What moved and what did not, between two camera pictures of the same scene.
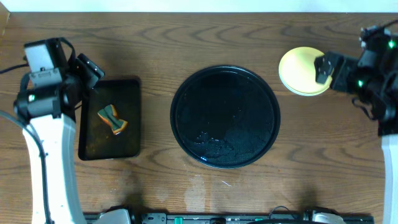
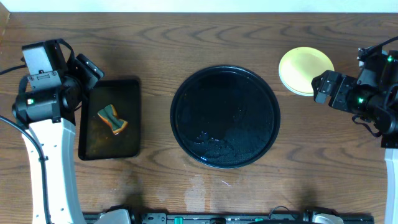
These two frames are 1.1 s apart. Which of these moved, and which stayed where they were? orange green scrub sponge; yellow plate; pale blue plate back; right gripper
Moved: right gripper
Stayed: orange green scrub sponge; pale blue plate back; yellow plate
